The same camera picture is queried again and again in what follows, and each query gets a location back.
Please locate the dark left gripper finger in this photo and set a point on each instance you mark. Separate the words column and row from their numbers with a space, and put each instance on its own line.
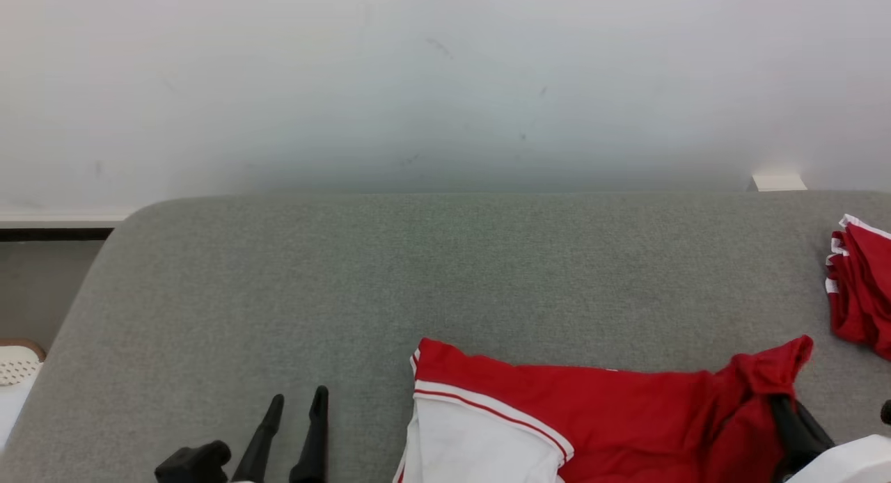
column 313, row 448
column 259, row 448

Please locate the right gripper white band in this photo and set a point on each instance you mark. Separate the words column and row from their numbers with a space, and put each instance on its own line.
column 849, row 465

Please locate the red garment with white trim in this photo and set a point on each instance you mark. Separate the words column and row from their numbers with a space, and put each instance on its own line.
column 866, row 295

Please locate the red jersey with number print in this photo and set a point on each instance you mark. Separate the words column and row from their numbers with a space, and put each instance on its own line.
column 626, row 413

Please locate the white perforated laundry basket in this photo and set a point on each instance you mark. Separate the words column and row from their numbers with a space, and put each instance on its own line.
column 14, row 371

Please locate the small white wall block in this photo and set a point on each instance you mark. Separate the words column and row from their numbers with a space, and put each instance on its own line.
column 779, row 183

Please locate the white wall skirting strip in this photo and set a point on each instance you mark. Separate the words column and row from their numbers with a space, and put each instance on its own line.
column 62, row 217

